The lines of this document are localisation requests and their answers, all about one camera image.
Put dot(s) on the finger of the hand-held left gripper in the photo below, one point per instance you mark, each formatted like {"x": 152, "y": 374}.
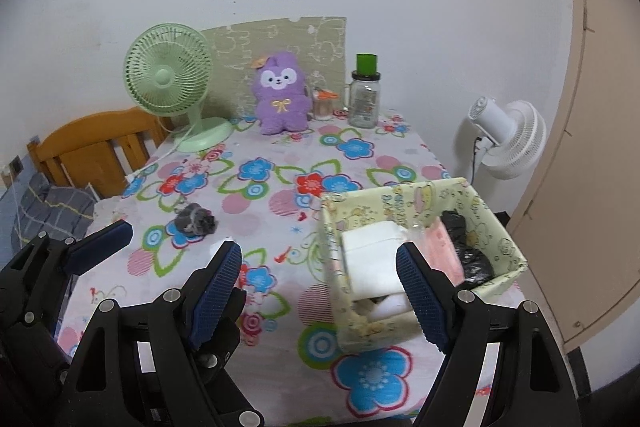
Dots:
{"x": 100, "y": 243}
{"x": 232, "y": 332}

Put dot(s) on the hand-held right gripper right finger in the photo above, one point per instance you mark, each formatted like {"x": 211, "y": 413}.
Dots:
{"x": 420, "y": 292}

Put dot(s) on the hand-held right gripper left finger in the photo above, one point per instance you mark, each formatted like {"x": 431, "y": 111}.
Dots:
{"x": 215, "y": 292}

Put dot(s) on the pink packet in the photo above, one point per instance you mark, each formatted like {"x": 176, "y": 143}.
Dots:
{"x": 440, "y": 252}

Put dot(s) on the yellow cartoon print storage box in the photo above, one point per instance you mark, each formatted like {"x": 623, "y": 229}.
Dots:
{"x": 380, "y": 327}

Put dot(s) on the white tissue pack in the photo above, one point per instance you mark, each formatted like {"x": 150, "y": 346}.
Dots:
{"x": 372, "y": 257}

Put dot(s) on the black plastic bag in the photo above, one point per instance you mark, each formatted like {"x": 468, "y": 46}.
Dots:
{"x": 472, "y": 262}

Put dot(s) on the grey fuzzy cloth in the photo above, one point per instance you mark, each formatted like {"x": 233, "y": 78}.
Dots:
{"x": 192, "y": 219}

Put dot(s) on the blue plaid blanket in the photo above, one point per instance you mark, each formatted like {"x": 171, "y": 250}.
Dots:
{"x": 55, "y": 207}

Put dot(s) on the floral tablecloth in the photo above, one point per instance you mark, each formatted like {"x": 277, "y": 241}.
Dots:
{"x": 290, "y": 227}

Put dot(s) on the orange wooden chair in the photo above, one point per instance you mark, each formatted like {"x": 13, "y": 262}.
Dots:
{"x": 95, "y": 142}

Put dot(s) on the green desk fan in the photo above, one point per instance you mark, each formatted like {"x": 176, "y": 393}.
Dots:
{"x": 165, "y": 77}

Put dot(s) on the white fan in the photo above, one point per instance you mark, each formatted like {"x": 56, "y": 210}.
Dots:
{"x": 515, "y": 137}

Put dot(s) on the purple plush toy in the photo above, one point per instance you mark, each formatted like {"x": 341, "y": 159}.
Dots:
{"x": 280, "y": 107}

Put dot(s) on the glass jar with green lid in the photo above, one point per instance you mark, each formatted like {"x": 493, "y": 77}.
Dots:
{"x": 364, "y": 102}

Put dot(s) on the small container with orange lid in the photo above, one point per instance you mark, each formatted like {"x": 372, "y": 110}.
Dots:
{"x": 325, "y": 107}

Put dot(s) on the beige door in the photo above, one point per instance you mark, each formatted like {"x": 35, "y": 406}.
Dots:
{"x": 615, "y": 157}

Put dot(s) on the green cartoon patterned sheet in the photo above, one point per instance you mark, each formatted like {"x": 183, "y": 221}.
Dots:
{"x": 300, "y": 37}

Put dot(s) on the beige door frame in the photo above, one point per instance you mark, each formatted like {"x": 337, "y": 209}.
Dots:
{"x": 577, "y": 7}

